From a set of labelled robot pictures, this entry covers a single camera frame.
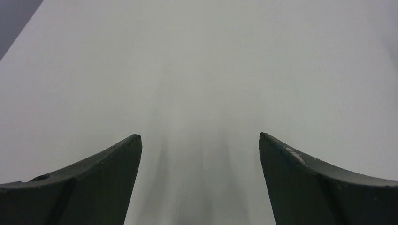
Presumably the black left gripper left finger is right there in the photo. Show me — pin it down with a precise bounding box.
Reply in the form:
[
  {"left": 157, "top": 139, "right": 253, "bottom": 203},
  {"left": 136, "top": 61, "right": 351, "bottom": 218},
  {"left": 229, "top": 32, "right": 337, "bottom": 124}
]
[{"left": 0, "top": 134, "right": 142, "bottom": 225}]

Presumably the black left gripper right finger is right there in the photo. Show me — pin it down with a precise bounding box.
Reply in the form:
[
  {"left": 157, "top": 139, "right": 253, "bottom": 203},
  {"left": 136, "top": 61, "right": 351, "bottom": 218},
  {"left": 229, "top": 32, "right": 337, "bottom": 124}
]
[{"left": 259, "top": 133, "right": 398, "bottom": 225}]

